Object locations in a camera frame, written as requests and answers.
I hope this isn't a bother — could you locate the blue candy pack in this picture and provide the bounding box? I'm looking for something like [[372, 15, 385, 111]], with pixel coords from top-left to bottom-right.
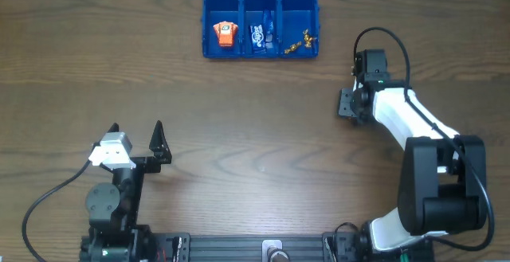
[[249, 23, 268, 54], [262, 10, 277, 50]]

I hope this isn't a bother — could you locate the orange candy box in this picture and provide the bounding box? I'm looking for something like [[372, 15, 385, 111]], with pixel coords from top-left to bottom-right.
[[212, 21, 239, 48]]

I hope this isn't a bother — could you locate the blue tray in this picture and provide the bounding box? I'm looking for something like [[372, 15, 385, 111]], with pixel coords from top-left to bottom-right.
[[202, 0, 320, 60]]

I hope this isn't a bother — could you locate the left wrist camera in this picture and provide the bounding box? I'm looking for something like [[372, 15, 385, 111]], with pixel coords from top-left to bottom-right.
[[88, 131, 136, 171]]

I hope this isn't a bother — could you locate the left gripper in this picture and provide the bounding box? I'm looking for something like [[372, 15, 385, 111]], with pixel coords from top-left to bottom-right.
[[107, 119, 173, 174]]

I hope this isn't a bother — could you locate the mounting rail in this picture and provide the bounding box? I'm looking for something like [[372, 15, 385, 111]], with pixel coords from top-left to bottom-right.
[[153, 232, 364, 262]]

